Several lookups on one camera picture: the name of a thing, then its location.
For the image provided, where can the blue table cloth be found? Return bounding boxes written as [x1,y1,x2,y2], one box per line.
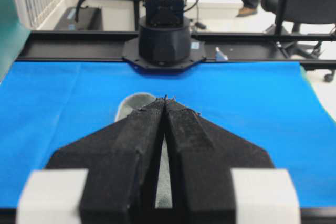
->
[1,62,335,208]

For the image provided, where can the teal backdrop sheet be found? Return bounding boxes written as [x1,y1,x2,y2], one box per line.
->
[0,0,30,80]

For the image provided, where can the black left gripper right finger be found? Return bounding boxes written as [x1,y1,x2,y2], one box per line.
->
[164,97,301,224]

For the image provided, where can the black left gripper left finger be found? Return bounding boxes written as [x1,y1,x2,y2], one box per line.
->
[16,97,166,224]

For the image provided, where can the black aluminium rail frame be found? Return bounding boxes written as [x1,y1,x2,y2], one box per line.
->
[17,31,335,71]

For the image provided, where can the large grey towel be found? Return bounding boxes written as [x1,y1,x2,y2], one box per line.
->
[114,92,173,209]

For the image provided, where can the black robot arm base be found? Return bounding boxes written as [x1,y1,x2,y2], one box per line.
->
[122,0,206,71]

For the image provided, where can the black office chair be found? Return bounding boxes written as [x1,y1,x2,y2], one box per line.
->
[261,0,336,82]

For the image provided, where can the black case on floor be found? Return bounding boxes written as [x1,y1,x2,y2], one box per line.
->
[54,7,103,31]

